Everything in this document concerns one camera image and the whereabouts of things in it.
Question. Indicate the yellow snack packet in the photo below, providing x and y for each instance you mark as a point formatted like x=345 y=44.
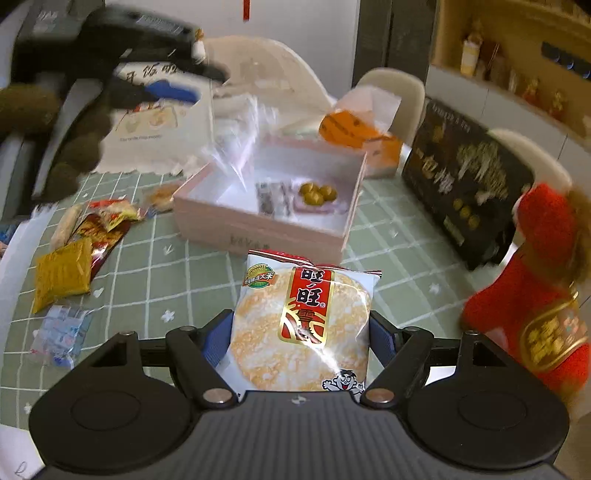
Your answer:
x=62 y=277

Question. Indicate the cartoon print mesh food cover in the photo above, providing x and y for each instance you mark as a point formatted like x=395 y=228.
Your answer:
x=157 y=134

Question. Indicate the pink cardboard box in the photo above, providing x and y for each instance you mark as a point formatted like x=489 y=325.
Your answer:
x=258 y=230

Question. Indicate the green olive packet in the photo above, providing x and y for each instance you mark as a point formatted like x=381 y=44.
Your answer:
x=316 y=194

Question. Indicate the small golden figurine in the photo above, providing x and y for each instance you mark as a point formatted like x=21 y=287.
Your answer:
x=532 y=90
x=557 y=102

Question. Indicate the red plush toy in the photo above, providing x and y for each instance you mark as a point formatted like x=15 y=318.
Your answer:
x=535 y=286

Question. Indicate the round rice cracker packet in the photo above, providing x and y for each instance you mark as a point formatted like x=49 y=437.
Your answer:
x=295 y=323

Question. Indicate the pale yellow cup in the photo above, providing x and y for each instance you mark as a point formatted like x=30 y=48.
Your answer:
x=471 y=57

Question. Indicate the black gold printed bag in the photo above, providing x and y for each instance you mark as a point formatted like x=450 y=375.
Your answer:
x=466 y=184

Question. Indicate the red foil snack packet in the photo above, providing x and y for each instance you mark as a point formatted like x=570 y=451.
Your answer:
x=104 y=242

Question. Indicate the green checked tablecloth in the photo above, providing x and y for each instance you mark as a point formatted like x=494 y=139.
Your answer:
x=406 y=277

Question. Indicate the wooden wall shelf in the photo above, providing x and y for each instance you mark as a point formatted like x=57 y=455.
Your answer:
x=512 y=18

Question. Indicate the white tissue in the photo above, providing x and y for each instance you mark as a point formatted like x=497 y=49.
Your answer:
x=369 y=104

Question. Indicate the orange tissue box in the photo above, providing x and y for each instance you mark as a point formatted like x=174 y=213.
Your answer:
x=374 y=145

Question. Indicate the sesame bar packet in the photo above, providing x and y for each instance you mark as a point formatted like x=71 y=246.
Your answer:
x=64 y=228

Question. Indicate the small cake packet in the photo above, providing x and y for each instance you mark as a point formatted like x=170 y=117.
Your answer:
x=161 y=197

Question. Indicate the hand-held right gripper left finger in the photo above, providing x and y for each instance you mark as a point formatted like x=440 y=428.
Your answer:
x=214 y=341

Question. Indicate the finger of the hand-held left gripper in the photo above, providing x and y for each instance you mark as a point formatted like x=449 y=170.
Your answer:
x=203 y=69
x=171 y=91

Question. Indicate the blue white clear packet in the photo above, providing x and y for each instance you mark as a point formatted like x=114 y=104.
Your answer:
x=60 y=334

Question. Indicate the red hanging tassel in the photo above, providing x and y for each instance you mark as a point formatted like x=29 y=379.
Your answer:
x=247 y=9

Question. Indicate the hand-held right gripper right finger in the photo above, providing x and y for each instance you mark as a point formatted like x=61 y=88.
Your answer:
x=381 y=337

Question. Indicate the person's left hand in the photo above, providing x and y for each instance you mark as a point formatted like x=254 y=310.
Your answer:
x=83 y=138

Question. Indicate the beige chair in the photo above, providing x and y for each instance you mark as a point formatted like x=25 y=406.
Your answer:
x=401 y=92
x=540 y=157

